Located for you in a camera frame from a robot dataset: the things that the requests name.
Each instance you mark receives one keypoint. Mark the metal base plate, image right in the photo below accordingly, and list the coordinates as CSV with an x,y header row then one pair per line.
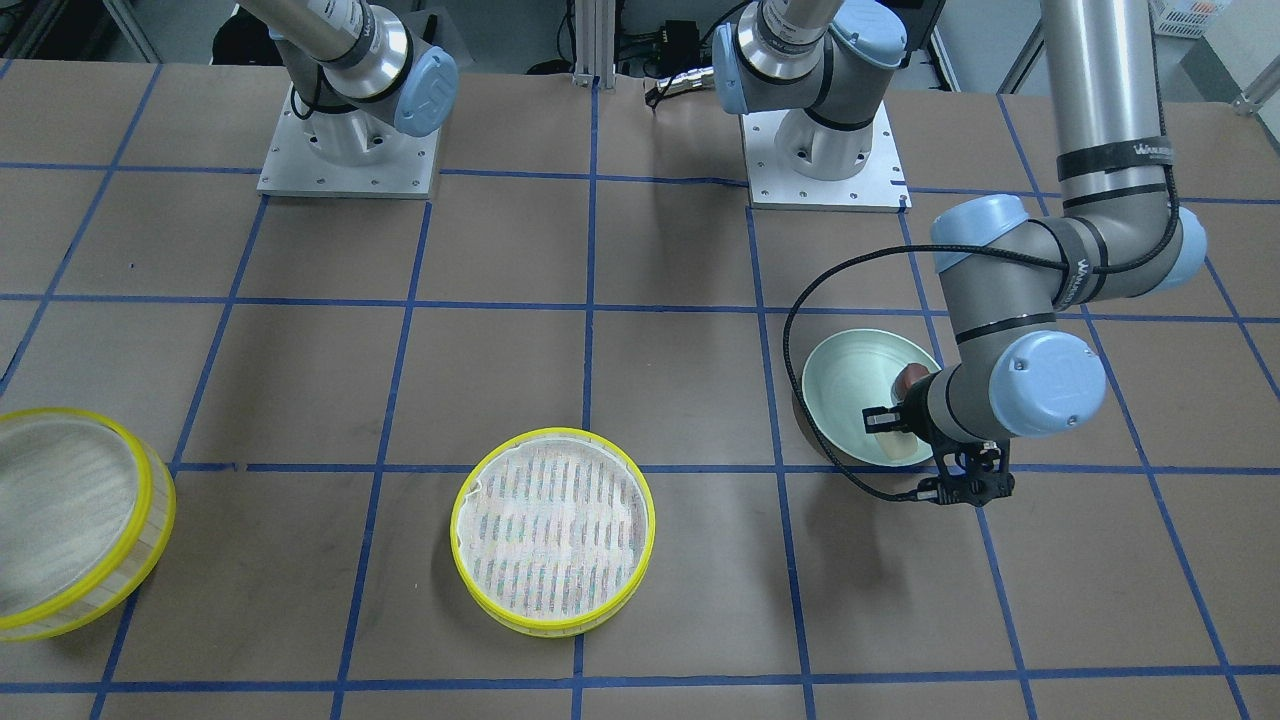
x,y
830,185

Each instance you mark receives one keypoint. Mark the white bun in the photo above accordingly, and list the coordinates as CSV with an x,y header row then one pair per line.
x,y
896,445

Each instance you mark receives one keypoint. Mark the metal base plate, image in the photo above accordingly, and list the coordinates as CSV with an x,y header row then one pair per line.
x,y
314,155
830,185

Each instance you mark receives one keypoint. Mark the metal base plate, image left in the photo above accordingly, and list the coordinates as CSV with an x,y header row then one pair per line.
x,y
314,155

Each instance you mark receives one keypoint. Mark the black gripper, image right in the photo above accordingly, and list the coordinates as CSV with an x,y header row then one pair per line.
x,y
907,411

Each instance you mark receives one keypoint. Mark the light green plate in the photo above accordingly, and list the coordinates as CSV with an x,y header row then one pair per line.
x,y
855,369

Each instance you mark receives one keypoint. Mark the aluminium frame post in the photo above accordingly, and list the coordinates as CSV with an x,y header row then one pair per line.
x,y
594,44

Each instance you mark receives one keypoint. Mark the yellow steamer basket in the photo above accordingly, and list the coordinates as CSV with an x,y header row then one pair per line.
x,y
553,531
87,508

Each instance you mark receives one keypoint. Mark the silver robot arm, image right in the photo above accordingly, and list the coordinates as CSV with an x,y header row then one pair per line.
x,y
825,67

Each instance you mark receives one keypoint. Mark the brown bun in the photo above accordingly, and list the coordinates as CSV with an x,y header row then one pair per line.
x,y
907,377

